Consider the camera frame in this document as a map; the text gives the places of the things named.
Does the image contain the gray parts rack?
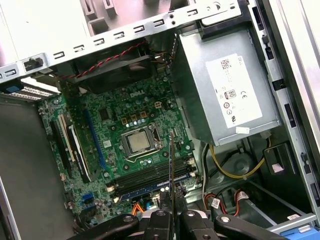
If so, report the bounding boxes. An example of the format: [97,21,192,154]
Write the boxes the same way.
[79,0,195,37]

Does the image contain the green motherboard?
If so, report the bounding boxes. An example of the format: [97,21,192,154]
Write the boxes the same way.
[37,74,202,222]

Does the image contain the yellow wire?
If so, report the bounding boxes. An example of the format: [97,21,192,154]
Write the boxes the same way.
[209,137,273,180]

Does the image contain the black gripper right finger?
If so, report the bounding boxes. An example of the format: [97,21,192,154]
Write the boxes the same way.
[175,184,290,240]

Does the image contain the silver CPU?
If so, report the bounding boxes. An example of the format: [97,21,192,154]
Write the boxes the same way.
[125,131,154,154]

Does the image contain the black open PC case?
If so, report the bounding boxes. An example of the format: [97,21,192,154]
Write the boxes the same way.
[0,0,320,240]

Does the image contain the blue drive bay latch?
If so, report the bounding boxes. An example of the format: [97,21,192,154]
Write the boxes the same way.
[279,223,317,240]

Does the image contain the blue expansion slot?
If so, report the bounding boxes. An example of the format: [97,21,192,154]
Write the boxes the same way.
[83,109,107,171]

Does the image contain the RAM memory stick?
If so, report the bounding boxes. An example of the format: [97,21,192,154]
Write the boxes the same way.
[169,129,176,216]

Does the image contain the blue card retention latch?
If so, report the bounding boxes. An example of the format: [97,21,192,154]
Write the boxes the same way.
[4,86,23,95]

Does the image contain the red black twisted wire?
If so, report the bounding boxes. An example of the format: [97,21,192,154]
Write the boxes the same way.
[59,39,147,79]

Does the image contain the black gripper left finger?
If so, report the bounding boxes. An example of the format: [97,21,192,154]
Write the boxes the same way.
[72,186,173,240]

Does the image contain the black case fan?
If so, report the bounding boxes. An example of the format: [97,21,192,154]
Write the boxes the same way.
[73,43,154,95]

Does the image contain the gray power supply unit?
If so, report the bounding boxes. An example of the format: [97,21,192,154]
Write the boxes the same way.
[171,24,284,148]

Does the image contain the CPU socket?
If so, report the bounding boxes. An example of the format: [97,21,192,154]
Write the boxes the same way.
[120,123,163,162]

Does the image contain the black RAM slot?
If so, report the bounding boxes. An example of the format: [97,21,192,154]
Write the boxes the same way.
[109,157,196,186]

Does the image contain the orange cable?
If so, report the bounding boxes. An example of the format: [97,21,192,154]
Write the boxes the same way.
[131,202,145,216]

